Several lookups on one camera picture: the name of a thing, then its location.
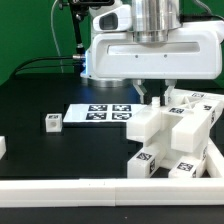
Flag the white long front beam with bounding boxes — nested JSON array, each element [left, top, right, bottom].
[[171, 103, 215, 153]]

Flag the white block at left edge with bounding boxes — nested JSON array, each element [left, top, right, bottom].
[[0, 136, 6, 160]]

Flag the white long back beam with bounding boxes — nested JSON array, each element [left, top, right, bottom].
[[126, 106, 161, 143]]

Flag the white chair seat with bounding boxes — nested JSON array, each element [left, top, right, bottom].
[[139, 95, 214, 168]]

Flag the white L-shaped fence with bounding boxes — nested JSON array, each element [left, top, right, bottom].
[[0, 133, 224, 207]]

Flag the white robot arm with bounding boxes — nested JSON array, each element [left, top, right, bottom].
[[83, 0, 224, 101]]

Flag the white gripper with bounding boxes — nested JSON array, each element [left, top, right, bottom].
[[89, 3, 224, 104]]

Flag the white marker tag board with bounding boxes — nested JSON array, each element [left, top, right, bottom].
[[63, 104, 144, 124]]

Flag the white long beam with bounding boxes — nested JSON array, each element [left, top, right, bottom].
[[126, 106, 161, 143], [171, 103, 215, 153]]

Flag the black cables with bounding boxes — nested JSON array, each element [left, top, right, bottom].
[[9, 54, 86, 79]]

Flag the white tagged block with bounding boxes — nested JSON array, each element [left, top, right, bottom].
[[45, 113, 62, 133]]

